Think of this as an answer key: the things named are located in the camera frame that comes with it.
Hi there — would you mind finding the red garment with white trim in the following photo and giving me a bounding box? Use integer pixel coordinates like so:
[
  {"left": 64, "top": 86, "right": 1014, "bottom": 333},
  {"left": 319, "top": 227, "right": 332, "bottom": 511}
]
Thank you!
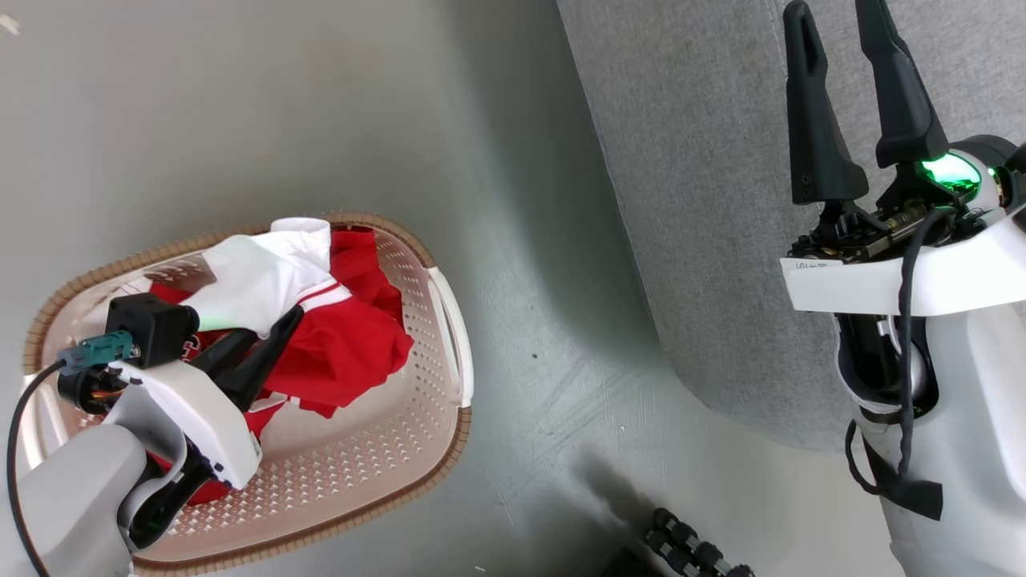
[{"left": 148, "top": 227, "right": 406, "bottom": 507}]

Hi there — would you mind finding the perforated plastic laundry basket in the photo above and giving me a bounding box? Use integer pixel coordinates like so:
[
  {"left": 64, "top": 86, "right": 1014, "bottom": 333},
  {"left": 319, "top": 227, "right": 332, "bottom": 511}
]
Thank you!
[{"left": 22, "top": 212, "right": 475, "bottom": 576}]

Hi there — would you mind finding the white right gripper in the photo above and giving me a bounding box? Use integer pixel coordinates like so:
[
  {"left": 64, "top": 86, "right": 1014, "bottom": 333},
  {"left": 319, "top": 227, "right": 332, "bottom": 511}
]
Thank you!
[{"left": 782, "top": 0, "right": 1026, "bottom": 316}]

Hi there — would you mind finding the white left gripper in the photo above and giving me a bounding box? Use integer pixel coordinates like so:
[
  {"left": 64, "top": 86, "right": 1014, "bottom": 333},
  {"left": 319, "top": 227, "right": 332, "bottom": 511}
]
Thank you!
[{"left": 56, "top": 305, "right": 306, "bottom": 490}]

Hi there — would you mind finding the grey fabric sofa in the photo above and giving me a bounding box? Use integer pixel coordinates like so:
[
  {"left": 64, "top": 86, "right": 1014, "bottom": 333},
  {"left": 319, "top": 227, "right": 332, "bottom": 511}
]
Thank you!
[{"left": 557, "top": 0, "right": 1026, "bottom": 454}]

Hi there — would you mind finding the black segmented flexible stand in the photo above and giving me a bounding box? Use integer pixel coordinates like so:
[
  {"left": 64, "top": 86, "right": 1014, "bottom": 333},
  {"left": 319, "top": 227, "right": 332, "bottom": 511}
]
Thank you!
[{"left": 645, "top": 507, "right": 754, "bottom": 577}]

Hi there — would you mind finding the white and red striped garment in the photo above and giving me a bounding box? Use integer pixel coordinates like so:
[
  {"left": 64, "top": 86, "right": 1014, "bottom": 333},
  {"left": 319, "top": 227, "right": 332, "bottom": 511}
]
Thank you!
[{"left": 183, "top": 216, "right": 415, "bottom": 419}]

